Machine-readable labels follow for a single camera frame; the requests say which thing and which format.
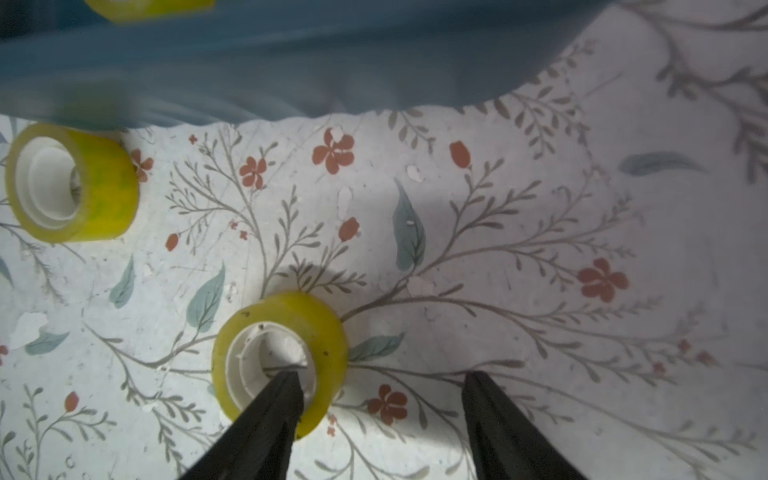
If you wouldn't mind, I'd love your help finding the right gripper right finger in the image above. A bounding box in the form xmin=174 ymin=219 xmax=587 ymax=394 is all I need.
xmin=462 ymin=371 xmax=585 ymax=480

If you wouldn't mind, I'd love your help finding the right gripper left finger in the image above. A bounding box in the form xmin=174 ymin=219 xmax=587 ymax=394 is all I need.
xmin=181 ymin=372 xmax=304 ymax=480

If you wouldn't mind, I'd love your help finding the tape roll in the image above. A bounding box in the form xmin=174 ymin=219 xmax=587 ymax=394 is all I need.
xmin=85 ymin=0 xmax=216 ymax=23
xmin=212 ymin=291 xmax=349 ymax=439

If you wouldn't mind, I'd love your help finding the tape roll box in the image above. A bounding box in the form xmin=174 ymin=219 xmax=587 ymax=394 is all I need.
xmin=5 ymin=124 xmax=139 ymax=244

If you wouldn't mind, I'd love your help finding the teal plastic storage box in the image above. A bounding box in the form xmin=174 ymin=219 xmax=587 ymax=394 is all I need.
xmin=1 ymin=1 xmax=606 ymax=130

